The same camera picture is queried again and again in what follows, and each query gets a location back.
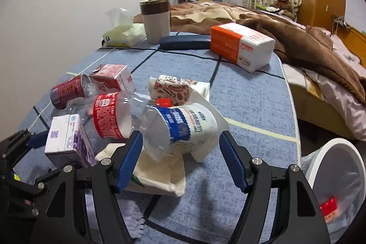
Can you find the blue checked tablecloth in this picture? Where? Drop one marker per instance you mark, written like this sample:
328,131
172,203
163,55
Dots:
243,106

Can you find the wooden bed frame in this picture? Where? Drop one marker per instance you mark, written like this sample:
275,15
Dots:
311,109

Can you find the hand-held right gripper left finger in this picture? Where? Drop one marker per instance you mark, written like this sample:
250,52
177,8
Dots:
130,159

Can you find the orange white tissue pack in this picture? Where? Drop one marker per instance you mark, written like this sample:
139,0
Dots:
240,42

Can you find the colourful patterned paper cup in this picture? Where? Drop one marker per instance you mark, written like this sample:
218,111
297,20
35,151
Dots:
168,91

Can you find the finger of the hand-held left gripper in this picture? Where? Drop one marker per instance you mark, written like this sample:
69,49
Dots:
34,189
38,139

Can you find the lavender fuzzy cloth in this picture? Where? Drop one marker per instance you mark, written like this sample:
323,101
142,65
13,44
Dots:
133,215

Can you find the white round trash bin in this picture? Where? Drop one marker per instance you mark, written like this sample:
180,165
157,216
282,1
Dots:
337,166

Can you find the wooden bed headboard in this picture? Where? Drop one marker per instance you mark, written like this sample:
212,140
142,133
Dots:
354,41

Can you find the pale green tissue pack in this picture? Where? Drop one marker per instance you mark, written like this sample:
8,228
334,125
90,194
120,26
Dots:
123,35

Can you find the dark blue glasses case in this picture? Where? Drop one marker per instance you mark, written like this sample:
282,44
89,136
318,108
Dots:
185,42

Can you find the red white drink carton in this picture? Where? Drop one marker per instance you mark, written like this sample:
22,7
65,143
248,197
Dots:
111,79

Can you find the white brown tumbler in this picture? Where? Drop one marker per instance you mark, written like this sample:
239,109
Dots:
155,24

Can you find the pink bed sheet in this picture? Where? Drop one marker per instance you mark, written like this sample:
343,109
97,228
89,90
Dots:
334,95

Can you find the clear plastic bottle red label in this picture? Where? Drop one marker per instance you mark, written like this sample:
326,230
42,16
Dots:
107,115

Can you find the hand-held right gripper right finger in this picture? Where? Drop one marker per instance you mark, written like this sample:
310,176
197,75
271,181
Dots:
231,159

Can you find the purple white drink carton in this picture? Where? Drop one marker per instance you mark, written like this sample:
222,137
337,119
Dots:
64,135

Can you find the red drink can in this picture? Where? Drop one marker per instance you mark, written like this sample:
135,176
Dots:
64,91

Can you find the brown teddy bear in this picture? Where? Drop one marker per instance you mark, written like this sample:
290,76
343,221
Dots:
283,2

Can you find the brown blanket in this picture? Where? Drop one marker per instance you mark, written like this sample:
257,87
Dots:
300,41

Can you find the red wrapper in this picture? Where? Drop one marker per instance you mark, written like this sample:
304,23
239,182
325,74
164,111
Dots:
328,208

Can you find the blue white crushed paper cup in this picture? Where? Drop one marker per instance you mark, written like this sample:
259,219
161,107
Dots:
183,124

